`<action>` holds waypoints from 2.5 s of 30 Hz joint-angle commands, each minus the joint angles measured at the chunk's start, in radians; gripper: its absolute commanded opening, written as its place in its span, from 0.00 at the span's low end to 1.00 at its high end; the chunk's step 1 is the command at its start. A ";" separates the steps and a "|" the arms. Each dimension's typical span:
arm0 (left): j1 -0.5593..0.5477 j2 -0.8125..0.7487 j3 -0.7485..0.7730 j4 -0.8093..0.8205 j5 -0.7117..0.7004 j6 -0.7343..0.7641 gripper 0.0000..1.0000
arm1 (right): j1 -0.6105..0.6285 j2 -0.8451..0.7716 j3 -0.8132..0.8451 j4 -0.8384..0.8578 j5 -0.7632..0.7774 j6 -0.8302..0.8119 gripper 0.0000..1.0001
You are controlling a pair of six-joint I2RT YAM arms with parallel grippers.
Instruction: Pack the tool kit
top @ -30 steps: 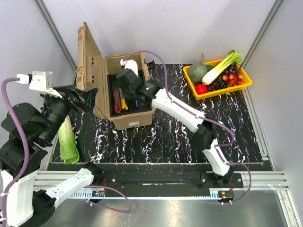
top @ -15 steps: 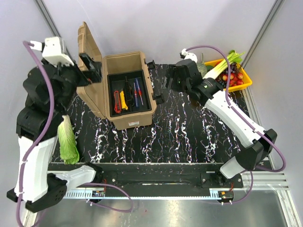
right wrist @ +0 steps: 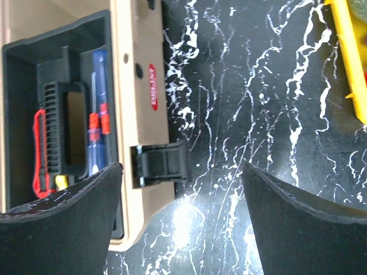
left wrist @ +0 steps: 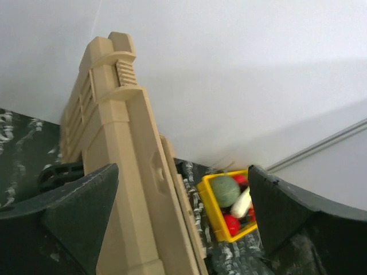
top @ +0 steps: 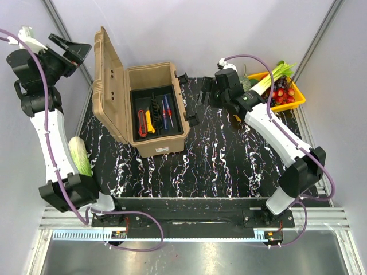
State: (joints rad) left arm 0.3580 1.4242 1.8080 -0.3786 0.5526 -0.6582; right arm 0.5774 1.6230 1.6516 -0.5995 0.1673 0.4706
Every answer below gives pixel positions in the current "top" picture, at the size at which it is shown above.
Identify leek with green leaves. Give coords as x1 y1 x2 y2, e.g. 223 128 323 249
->
250 61 296 95

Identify small blue red screwdriver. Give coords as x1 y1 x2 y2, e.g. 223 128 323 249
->
166 98 174 128

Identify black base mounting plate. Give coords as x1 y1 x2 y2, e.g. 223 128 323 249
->
92 198 295 241

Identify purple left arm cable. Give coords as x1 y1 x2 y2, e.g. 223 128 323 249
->
0 27 165 252

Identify yellow plastic tray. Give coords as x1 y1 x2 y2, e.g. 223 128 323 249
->
239 73 306 113

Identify green melon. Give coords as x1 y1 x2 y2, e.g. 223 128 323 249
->
239 75 252 92

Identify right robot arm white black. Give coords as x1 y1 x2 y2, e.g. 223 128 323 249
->
199 65 326 227

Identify napa cabbage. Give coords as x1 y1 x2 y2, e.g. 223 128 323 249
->
68 136 92 177

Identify red yellow cherry cluster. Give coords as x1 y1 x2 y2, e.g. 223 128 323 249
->
271 88 295 107

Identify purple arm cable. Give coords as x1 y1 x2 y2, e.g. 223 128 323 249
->
223 54 337 249
0 27 165 252

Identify dark grape bunch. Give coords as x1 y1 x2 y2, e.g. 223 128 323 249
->
262 76 290 101

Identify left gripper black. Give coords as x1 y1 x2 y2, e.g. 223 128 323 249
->
37 33 92 85

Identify black marble pattern mat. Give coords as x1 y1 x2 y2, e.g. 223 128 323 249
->
79 78 286 198

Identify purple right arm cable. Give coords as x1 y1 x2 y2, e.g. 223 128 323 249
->
223 54 337 249

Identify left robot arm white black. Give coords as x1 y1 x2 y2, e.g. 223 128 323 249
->
6 26 124 226

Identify black tool box tray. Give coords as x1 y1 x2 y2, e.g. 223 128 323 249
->
130 85 184 142

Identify yellow utility knife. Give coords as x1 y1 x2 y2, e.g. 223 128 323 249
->
145 110 155 134

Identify tan plastic tool box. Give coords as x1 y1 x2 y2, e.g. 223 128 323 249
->
92 27 190 158

